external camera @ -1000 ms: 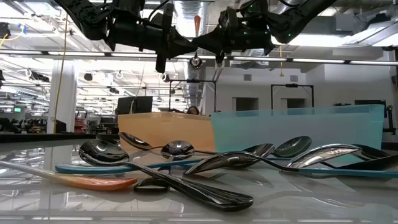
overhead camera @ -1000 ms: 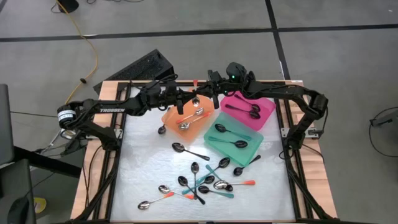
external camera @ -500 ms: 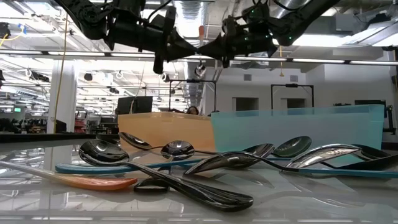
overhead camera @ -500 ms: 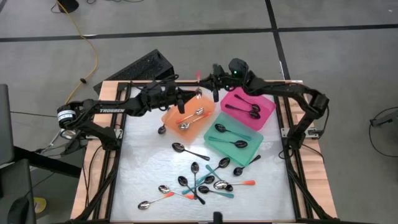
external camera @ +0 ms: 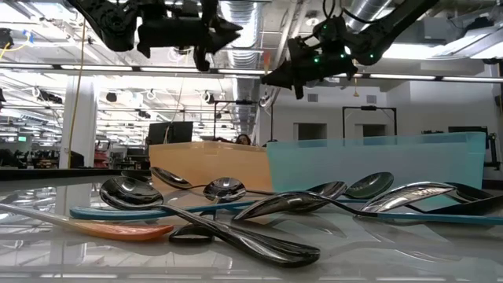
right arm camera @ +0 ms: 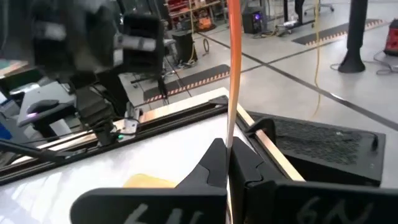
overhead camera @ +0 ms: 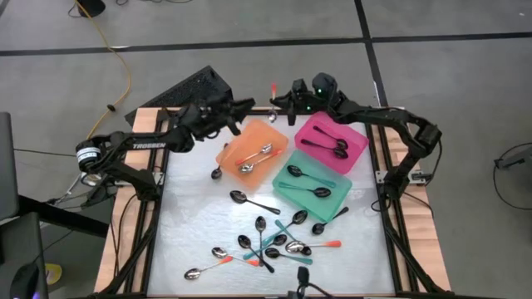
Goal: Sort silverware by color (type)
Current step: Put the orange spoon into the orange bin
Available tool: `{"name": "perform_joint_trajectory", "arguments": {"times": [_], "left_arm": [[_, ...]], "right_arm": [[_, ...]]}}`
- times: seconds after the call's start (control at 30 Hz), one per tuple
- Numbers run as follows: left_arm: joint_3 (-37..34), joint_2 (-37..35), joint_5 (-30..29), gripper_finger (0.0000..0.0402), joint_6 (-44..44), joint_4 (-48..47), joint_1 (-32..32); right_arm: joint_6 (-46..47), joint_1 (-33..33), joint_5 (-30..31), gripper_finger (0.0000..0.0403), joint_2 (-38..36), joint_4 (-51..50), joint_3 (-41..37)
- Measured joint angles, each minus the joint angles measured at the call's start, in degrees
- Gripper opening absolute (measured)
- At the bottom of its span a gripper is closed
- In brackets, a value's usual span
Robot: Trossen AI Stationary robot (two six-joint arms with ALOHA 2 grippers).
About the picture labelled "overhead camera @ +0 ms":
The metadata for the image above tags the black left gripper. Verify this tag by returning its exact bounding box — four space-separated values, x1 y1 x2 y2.
179 98 256 140

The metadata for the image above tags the black desk leg beam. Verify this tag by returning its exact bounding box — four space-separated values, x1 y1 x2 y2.
17 194 110 238

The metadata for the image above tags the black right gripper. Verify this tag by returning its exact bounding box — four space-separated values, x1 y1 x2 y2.
270 89 344 125

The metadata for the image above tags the dark desk surface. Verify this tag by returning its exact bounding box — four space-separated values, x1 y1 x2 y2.
0 211 50 299

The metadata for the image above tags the black computer mouse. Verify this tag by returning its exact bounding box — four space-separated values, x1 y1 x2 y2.
8 262 42 299

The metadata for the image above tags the grey stand foot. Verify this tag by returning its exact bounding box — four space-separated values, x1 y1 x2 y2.
493 145 532 170

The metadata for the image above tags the teal plastic tray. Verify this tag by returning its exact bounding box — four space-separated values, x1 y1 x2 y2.
271 149 353 223

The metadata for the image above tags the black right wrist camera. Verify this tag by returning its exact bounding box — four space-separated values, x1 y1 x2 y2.
290 77 309 95

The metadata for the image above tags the pink plastic tray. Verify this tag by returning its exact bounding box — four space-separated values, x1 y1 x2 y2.
293 110 371 176

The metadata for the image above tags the yellow disc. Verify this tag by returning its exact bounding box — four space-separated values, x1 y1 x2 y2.
44 262 64 287

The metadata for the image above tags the yellow cable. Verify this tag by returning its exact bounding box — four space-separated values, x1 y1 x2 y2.
76 0 133 140

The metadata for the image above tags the black cable bundle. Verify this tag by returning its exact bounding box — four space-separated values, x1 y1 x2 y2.
45 165 130 208

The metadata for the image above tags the black cabled device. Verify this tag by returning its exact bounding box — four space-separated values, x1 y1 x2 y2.
286 265 333 299

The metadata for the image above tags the orange handled metal spoon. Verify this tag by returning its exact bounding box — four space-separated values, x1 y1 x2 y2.
284 239 342 255
184 255 234 281
268 81 278 124
211 246 260 267
237 148 285 175
234 142 274 167

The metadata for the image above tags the black cable loop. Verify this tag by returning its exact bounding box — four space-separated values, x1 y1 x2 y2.
492 142 532 212

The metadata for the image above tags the orange plastic tray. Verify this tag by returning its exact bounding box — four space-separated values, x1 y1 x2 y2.
214 119 290 193

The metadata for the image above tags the black stand base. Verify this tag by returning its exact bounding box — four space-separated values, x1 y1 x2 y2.
76 0 107 19

